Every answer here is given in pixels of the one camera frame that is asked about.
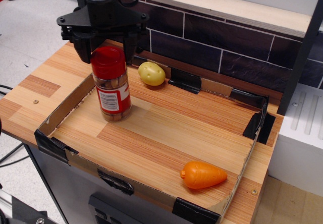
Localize black vertical post right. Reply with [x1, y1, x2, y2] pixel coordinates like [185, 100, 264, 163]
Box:
[277, 0, 322, 116]

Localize light wooden shelf top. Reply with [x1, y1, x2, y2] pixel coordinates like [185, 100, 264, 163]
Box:
[152, 0, 312, 38]

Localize red-lidded spice bottle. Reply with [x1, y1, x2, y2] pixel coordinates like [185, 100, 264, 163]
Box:
[90, 46, 132, 122]

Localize black metal bracket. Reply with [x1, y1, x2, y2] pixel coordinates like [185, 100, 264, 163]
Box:
[1, 186, 51, 223]

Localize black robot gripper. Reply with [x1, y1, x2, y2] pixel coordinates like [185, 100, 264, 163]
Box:
[57, 0, 149, 64]

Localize yellow toy potato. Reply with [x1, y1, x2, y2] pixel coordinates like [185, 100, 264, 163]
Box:
[138, 62, 166, 86]

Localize white grooved block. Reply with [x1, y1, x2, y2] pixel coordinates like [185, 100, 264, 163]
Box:
[268, 84, 322, 196]

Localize orange toy carrot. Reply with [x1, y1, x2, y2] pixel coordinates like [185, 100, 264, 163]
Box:
[180, 161, 228, 189]

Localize cardboard fence with black tape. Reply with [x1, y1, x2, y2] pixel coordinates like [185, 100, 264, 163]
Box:
[34, 52, 282, 223]

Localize black floor cables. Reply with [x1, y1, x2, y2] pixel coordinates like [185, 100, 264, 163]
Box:
[0, 84, 30, 168]

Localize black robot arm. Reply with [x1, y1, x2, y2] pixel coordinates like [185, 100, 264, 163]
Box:
[57, 0, 149, 63]

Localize dark brick-pattern back panel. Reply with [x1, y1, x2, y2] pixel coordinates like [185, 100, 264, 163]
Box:
[122, 0, 304, 92]

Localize black keyboard device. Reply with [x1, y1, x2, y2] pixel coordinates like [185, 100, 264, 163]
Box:
[88, 195, 122, 223]

